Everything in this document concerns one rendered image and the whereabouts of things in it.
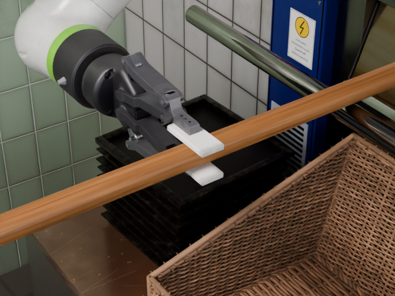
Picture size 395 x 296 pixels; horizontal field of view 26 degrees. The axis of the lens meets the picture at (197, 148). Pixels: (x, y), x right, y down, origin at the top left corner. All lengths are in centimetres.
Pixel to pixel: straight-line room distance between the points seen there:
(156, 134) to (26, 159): 144
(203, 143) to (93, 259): 86
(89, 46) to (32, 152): 137
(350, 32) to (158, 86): 71
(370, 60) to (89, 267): 68
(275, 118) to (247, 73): 94
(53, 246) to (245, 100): 56
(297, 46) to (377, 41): 19
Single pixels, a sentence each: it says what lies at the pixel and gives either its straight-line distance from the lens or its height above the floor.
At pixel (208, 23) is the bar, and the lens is 130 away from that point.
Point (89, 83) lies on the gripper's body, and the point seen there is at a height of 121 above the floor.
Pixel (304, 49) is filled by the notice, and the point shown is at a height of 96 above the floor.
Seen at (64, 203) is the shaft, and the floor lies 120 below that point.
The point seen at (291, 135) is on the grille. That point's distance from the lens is 181.
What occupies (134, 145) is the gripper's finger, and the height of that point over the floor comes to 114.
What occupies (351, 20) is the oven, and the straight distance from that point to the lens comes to 162.
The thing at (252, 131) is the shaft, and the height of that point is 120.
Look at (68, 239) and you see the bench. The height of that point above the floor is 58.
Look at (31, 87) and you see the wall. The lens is 234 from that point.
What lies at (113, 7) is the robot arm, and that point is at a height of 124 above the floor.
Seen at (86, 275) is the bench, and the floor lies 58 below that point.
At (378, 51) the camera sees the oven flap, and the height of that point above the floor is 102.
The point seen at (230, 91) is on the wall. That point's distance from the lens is 202.
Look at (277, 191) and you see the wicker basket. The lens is 157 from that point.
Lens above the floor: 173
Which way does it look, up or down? 34 degrees down
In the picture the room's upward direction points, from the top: straight up
